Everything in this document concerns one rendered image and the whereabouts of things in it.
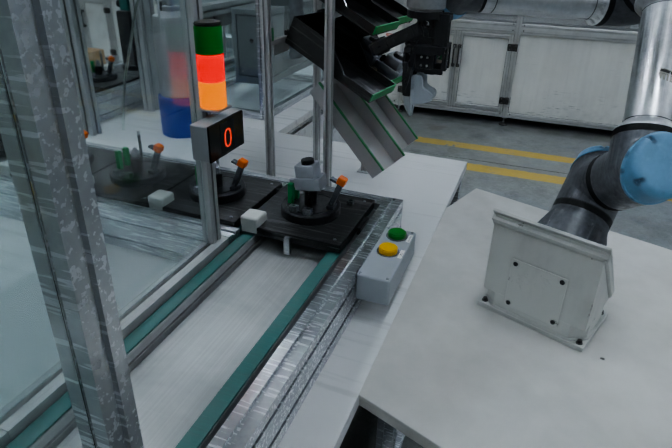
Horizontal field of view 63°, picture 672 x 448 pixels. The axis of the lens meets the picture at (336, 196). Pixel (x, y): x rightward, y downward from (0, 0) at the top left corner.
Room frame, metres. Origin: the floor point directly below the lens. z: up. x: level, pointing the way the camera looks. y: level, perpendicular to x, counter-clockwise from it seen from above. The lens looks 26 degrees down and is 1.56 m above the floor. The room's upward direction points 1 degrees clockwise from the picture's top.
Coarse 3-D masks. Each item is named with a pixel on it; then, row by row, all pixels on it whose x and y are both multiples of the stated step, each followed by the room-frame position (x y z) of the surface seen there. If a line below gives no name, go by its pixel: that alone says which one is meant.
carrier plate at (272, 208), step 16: (272, 208) 1.15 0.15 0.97; (352, 208) 1.16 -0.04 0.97; (368, 208) 1.16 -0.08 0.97; (272, 224) 1.07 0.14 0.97; (288, 224) 1.07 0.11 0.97; (336, 224) 1.07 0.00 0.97; (352, 224) 1.08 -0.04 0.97; (304, 240) 1.01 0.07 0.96; (320, 240) 1.00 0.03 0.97; (336, 240) 1.00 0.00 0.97
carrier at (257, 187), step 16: (224, 176) 1.28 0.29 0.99; (224, 192) 1.19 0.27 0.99; (240, 192) 1.20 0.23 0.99; (256, 192) 1.23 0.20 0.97; (272, 192) 1.24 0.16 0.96; (224, 208) 1.14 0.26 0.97; (240, 208) 1.14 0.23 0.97; (256, 208) 1.17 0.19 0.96; (224, 224) 1.08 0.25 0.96; (240, 224) 1.09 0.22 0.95
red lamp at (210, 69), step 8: (200, 56) 0.98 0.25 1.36; (208, 56) 0.98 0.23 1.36; (216, 56) 0.98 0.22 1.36; (200, 64) 0.98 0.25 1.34; (208, 64) 0.98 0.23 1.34; (216, 64) 0.98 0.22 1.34; (200, 72) 0.98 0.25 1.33; (208, 72) 0.98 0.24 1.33; (216, 72) 0.98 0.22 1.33; (224, 72) 1.00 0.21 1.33; (200, 80) 0.98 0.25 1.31; (208, 80) 0.98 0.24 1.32; (216, 80) 0.98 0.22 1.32
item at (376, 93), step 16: (304, 16) 1.45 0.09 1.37; (320, 16) 1.52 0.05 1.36; (288, 32) 1.42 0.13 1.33; (304, 32) 1.40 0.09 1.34; (320, 32) 1.52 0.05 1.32; (336, 32) 1.50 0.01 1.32; (352, 32) 1.47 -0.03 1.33; (304, 48) 1.40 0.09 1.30; (320, 48) 1.37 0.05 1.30; (336, 48) 1.50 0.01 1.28; (352, 48) 1.47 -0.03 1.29; (320, 64) 1.37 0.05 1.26; (336, 64) 1.35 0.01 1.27; (352, 64) 1.46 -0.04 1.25; (368, 64) 1.45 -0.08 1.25; (352, 80) 1.33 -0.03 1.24; (368, 80) 1.41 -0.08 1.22; (384, 80) 1.42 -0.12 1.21; (368, 96) 1.30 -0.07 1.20
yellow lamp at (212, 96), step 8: (224, 80) 1.00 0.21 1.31; (200, 88) 0.98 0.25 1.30; (208, 88) 0.98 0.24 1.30; (216, 88) 0.98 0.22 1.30; (224, 88) 0.99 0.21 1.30; (200, 96) 0.98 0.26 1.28; (208, 96) 0.98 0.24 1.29; (216, 96) 0.98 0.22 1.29; (224, 96) 0.99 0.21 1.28; (200, 104) 0.99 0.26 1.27; (208, 104) 0.98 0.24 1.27; (216, 104) 0.98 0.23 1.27; (224, 104) 0.99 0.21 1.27
